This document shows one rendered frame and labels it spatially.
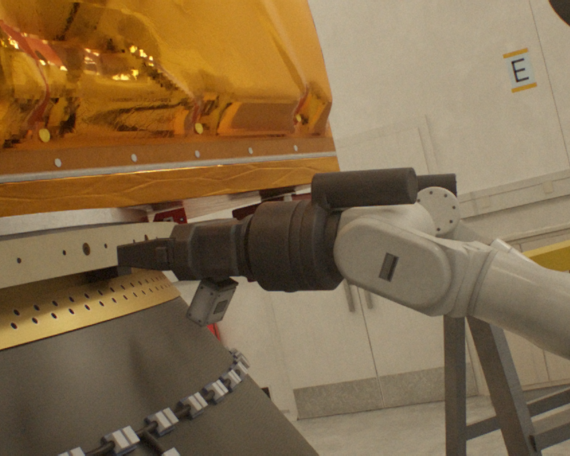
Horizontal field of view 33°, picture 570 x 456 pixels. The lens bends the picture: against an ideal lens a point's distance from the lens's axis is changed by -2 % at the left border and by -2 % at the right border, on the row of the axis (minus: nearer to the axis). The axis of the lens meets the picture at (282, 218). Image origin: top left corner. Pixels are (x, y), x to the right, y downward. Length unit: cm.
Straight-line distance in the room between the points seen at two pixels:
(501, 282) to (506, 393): 94
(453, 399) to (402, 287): 114
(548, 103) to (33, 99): 719
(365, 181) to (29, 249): 36
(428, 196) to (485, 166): 709
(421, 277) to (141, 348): 44
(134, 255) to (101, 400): 18
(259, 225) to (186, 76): 56
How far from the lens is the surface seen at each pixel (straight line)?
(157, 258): 95
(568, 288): 87
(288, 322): 916
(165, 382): 117
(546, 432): 179
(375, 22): 871
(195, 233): 95
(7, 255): 102
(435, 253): 85
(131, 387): 111
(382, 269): 87
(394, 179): 89
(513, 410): 179
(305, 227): 91
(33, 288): 112
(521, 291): 87
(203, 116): 151
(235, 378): 131
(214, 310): 98
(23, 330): 105
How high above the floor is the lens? 165
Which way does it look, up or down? 1 degrees up
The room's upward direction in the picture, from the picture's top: 13 degrees counter-clockwise
